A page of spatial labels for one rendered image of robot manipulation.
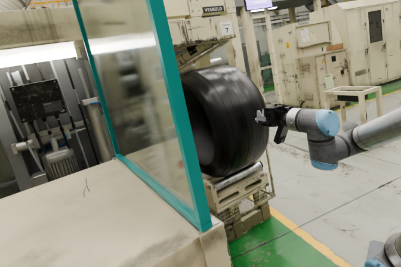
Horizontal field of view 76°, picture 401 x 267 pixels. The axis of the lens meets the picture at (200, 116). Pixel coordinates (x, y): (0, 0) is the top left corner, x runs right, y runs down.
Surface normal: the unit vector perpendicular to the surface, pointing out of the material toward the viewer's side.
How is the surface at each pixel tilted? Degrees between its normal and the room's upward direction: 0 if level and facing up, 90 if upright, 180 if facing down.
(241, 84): 52
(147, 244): 0
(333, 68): 90
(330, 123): 85
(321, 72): 90
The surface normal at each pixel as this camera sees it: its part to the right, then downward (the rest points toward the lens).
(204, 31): 0.51, 0.07
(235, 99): 0.36, -0.38
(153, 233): -0.20, -0.96
